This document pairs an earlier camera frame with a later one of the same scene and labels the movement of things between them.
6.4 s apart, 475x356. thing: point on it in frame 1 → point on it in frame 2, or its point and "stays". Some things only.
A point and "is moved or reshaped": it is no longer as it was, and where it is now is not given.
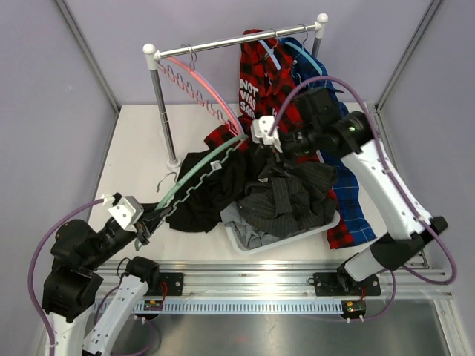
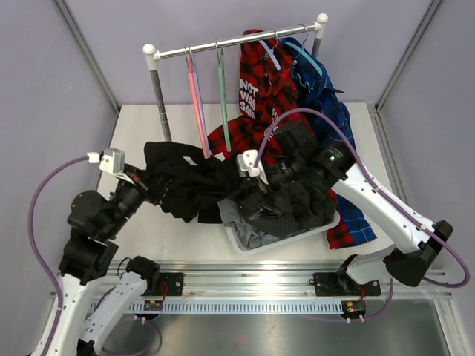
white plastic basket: (229, 231) stays
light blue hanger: (271, 51) stays
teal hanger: (303, 52) stays
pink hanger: (183, 64) → (191, 60)
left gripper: (148, 220) → (154, 194)
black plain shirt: (198, 207) is moved or reshaped
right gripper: (283, 148) → (270, 181)
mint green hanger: (161, 204) → (220, 55)
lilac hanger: (216, 87) → (201, 104)
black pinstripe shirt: (292, 203) stays
